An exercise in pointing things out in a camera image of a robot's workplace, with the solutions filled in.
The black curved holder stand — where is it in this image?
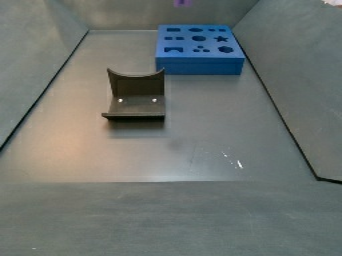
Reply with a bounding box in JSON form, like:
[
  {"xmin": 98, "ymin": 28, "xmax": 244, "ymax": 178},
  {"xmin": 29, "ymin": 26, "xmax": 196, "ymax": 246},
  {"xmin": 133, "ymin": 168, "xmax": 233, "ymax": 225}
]
[{"xmin": 101, "ymin": 69, "xmax": 165, "ymax": 120}]

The blue shape sorter box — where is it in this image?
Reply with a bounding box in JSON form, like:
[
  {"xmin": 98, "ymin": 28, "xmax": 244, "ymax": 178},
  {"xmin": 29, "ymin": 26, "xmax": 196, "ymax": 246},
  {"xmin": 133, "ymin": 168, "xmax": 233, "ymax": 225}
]
[{"xmin": 155, "ymin": 24, "xmax": 245, "ymax": 75}]

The purple tape piece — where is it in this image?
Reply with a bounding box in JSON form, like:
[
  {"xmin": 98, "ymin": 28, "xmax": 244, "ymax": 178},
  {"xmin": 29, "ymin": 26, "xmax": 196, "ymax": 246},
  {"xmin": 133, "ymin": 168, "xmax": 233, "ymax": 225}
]
[{"xmin": 173, "ymin": 0, "xmax": 192, "ymax": 7}]

